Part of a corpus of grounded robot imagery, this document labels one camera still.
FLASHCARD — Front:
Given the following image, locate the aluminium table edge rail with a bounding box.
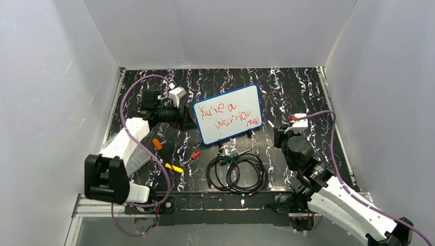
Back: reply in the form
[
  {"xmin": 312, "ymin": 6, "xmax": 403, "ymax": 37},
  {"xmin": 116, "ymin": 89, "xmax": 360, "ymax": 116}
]
[{"xmin": 317, "ymin": 66, "xmax": 357, "ymax": 180}]

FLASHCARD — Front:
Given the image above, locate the blue framed whiteboard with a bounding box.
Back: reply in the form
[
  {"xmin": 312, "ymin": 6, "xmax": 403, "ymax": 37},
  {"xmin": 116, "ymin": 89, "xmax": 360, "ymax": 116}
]
[{"xmin": 193, "ymin": 84, "xmax": 264, "ymax": 145}]

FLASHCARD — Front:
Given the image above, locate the red marker cap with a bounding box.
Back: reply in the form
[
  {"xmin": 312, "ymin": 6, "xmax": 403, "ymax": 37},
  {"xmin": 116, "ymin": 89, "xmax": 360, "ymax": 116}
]
[{"xmin": 191, "ymin": 152, "xmax": 200, "ymax": 160}]

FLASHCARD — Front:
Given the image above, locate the yellow handled tool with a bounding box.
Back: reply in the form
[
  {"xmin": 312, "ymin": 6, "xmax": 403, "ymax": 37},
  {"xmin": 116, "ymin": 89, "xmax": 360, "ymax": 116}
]
[{"xmin": 165, "ymin": 163, "xmax": 184, "ymax": 174}]

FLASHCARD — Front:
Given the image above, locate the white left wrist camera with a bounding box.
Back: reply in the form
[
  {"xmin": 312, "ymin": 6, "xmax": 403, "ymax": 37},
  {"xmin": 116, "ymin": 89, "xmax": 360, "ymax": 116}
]
[{"xmin": 168, "ymin": 83, "xmax": 186, "ymax": 107}]

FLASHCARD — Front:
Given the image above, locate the green handled screwdriver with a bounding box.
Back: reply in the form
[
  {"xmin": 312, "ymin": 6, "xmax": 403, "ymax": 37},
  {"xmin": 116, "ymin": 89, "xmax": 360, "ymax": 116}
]
[{"xmin": 219, "ymin": 149, "xmax": 252, "ymax": 165}]

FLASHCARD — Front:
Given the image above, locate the clear plastic organizer box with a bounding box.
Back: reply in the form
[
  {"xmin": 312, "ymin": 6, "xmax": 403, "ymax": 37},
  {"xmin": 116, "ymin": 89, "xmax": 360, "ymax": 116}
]
[{"xmin": 102, "ymin": 134, "xmax": 151, "ymax": 177}]

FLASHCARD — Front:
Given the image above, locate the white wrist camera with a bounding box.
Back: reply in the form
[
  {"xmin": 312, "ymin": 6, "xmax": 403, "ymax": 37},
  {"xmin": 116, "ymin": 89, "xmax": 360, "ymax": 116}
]
[
  {"xmin": 284, "ymin": 113, "xmax": 308, "ymax": 133},
  {"xmin": 168, "ymin": 83, "xmax": 186, "ymax": 107}
]

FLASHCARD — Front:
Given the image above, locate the front aluminium frame rail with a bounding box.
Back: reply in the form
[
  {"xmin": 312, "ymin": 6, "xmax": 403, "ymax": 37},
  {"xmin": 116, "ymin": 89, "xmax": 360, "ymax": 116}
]
[{"xmin": 73, "ymin": 191, "xmax": 307, "ymax": 217}]

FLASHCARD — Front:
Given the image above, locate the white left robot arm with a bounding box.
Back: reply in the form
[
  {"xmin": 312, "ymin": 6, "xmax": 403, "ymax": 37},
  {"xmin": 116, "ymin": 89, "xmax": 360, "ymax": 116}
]
[{"xmin": 84, "ymin": 87, "xmax": 197, "ymax": 204}]

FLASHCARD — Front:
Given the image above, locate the orange handled screwdriver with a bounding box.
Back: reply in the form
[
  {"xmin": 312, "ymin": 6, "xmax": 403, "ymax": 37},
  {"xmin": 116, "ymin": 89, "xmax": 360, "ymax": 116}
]
[{"xmin": 152, "ymin": 138, "xmax": 167, "ymax": 163}]

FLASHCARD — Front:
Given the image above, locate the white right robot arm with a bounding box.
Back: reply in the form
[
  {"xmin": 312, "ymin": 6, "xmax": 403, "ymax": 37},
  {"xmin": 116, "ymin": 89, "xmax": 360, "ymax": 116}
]
[{"xmin": 273, "ymin": 127, "xmax": 412, "ymax": 245}]

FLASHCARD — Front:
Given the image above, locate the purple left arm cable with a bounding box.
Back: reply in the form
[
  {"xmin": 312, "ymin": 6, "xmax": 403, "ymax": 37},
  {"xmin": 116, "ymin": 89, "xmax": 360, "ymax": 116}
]
[{"xmin": 111, "ymin": 74, "xmax": 174, "ymax": 237}]

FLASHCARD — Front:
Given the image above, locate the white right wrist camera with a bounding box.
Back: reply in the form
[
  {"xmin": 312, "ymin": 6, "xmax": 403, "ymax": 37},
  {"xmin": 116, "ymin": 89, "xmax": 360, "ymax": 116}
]
[{"xmin": 284, "ymin": 113, "xmax": 308, "ymax": 133}]

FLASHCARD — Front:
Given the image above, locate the coiled black cable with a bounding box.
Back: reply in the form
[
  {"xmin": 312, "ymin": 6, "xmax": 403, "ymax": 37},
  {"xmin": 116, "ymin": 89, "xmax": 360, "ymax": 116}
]
[{"xmin": 206, "ymin": 153, "xmax": 269, "ymax": 195}]

